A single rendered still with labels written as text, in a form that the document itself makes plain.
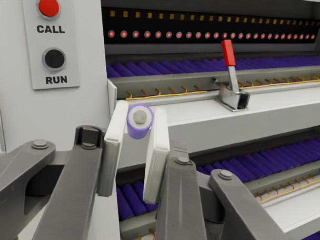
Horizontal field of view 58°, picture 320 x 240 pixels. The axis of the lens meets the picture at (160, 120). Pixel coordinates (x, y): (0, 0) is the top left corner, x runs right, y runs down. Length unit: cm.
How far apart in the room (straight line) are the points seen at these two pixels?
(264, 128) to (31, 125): 30
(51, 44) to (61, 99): 5
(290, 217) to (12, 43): 47
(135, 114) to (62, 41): 12
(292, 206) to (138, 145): 33
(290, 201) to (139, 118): 43
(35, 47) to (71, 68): 3
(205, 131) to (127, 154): 10
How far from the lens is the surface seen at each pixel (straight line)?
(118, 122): 15
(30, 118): 27
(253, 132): 42
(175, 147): 15
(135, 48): 48
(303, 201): 59
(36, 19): 28
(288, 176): 59
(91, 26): 29
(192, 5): 59
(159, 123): 16
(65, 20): 28
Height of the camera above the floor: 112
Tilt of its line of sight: 9 degrees down
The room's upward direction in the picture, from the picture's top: 3 degrees counter-clockwise
